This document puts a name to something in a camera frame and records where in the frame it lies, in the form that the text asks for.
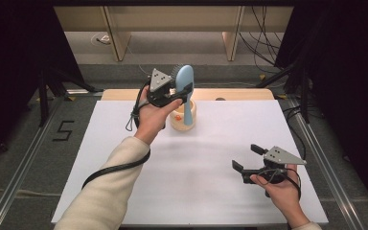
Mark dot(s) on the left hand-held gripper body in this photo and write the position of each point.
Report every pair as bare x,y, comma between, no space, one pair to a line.
159,81

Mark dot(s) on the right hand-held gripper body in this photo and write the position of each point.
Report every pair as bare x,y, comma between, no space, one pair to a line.
282,156

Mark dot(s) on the light blue plastic spoon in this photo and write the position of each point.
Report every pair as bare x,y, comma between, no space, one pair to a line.
184,76

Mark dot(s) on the cream ribbed cup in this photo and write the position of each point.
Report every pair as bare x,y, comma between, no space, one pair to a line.
180,126

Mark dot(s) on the person's right hand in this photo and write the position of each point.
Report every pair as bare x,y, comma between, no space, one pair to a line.
284,195

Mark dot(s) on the person's left hand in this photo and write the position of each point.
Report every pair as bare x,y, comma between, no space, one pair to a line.
151,119

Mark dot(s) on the white table sheet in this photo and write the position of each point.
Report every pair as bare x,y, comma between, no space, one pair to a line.
198,191

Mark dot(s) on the beige wooden desk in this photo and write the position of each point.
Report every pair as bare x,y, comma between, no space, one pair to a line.
172,19

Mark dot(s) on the black metal stand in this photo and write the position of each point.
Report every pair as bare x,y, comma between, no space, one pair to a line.
43,96
304,96

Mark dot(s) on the round floor outlet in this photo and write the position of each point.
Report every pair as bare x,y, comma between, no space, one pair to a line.
100,39

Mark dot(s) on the dark curtain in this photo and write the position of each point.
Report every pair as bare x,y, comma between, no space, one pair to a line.
12,64
348,80

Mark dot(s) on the metal floor rail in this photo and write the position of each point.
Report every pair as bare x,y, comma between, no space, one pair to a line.
329,172
16,182

